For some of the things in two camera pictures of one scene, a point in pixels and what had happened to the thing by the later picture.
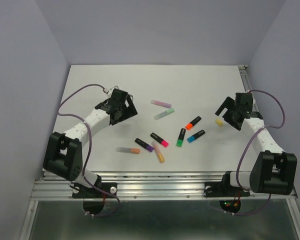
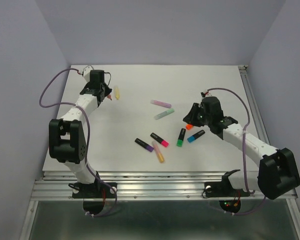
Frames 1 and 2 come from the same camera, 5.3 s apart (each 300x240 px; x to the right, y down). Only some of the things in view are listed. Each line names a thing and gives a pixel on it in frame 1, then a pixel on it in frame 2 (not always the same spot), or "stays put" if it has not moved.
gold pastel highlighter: [159, 154] stays put
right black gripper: [229, 103] to [189, 118]
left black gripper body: [121, 109] to [106, 89]
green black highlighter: [180, 140] stays put
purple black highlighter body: [144, 144] stays put
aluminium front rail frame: [152, 186] stays put
